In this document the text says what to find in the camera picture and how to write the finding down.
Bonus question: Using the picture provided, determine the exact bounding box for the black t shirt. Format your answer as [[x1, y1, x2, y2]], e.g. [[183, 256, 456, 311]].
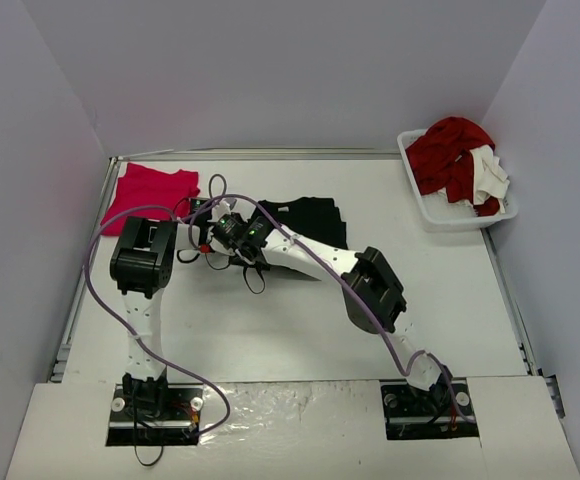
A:
[[259, 197, 354, 281]]

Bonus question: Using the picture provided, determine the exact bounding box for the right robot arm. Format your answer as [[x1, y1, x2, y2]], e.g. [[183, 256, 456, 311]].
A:
[[208, 213, 450, 413]]

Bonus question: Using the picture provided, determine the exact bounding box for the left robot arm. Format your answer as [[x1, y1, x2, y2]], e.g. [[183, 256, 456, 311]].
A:
[[110, 212, 212, 418]]

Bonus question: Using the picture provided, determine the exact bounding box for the folded pink t shirt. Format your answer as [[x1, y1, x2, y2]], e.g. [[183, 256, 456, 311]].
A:
[[101, 163, 200, 224]]

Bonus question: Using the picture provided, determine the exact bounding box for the white plastic basket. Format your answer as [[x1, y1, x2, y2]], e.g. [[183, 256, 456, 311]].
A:
[[397, 129, 519, 232]]

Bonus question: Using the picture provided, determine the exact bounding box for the red t shirt in basket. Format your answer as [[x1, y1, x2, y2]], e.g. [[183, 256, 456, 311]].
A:
[[406, 117, 503, 216]]

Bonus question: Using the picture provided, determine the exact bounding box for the white t shirt in basket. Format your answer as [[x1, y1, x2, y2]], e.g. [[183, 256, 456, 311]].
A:
[[470, 145, 510, 206]]

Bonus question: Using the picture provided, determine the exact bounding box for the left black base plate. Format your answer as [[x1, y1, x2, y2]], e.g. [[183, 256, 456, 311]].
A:
[[106, 384, 204, 447]]

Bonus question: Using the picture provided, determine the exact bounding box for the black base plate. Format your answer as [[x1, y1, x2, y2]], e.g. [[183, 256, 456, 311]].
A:
[[380, 379, 479, 441], [106, 384, 204, 447]]

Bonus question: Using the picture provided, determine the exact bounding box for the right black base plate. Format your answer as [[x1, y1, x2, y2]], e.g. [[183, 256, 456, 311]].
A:
[[380, 379, 479, 441]]

